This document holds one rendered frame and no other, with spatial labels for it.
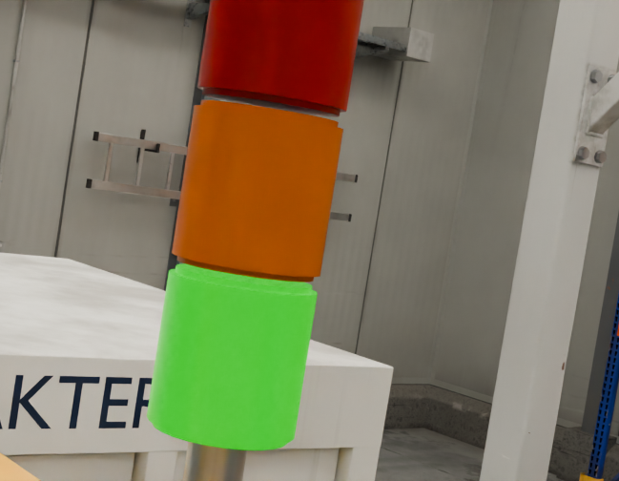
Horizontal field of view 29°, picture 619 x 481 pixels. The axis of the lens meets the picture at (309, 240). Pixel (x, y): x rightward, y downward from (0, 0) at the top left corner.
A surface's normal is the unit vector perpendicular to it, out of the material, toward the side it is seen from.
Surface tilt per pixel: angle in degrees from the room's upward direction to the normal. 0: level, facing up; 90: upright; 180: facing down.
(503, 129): 90
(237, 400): 90
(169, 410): 90
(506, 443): 90
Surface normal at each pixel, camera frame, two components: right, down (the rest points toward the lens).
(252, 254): 0.01, 0.05
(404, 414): 0.66, 0.15
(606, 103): -0.78, -0.09
